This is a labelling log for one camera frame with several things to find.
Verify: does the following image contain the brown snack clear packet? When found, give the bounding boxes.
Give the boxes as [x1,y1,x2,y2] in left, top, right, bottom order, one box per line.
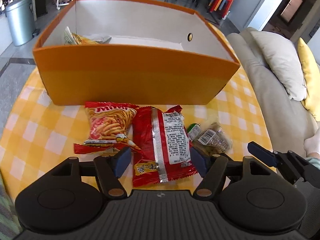
[193,122,233,156]

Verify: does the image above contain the red noodle snack bag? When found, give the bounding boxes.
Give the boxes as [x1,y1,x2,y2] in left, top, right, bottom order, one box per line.
[74,101,141,155]

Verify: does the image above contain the orange stacked stools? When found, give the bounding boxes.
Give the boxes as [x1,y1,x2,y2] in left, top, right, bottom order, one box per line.
[209,0,234,20]

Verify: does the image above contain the orange cardboard box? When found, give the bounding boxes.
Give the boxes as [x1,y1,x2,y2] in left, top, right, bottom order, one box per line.
[33,0,240,105]

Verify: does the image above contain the silver trash can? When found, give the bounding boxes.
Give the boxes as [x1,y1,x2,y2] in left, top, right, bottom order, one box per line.
[5,0,36,46]

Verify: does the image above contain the yellow checkered tablecloth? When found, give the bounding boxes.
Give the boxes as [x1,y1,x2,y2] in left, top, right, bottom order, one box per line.
[0,22,276,201]

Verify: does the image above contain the white wafer packet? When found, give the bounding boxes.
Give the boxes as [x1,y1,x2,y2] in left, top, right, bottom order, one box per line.
[86,34,112,44]

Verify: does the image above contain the yellow cushion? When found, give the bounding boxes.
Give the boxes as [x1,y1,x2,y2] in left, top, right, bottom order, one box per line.
[297,37,320,122]

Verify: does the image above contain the white tv cabinet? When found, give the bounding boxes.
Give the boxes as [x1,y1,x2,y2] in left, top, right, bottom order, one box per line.
[0,14,12,54]

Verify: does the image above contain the beige cushion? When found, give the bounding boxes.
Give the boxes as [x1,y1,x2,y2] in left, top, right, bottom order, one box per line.
[251,31,307,101]

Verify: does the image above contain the green striped blanket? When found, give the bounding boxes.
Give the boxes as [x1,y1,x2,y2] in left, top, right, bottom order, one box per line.
[0,175,22,240]

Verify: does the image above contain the grey sofa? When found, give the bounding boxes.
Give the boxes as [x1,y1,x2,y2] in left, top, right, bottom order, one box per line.
[227,27,319,158]

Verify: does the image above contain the white gloved hand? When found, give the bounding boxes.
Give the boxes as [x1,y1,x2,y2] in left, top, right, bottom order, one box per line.
[304,129,320,159]

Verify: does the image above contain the green candy roll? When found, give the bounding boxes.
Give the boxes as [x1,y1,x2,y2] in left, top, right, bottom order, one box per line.
[187,123,201,141]

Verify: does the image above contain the red foil snack bag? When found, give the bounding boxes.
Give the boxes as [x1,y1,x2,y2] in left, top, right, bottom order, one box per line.
[132,105,197,187]

